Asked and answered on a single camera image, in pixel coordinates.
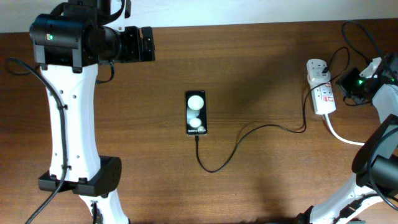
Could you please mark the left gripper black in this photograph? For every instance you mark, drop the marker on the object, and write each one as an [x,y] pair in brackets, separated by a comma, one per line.
[132,36]

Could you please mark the black Samsung Galaxy smartphone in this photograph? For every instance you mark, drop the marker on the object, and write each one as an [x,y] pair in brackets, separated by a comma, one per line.
[196,113]

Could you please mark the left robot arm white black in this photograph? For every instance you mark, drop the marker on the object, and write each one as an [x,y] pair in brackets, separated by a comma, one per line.
[70,43]

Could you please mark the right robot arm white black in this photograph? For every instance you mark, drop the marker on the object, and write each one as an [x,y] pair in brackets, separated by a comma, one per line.
[374,167]

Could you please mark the white USB charger plug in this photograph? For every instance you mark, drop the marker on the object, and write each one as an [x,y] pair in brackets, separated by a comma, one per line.
[316,76]

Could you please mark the white power strip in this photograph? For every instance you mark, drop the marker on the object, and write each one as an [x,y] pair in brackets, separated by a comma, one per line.
[322,94]

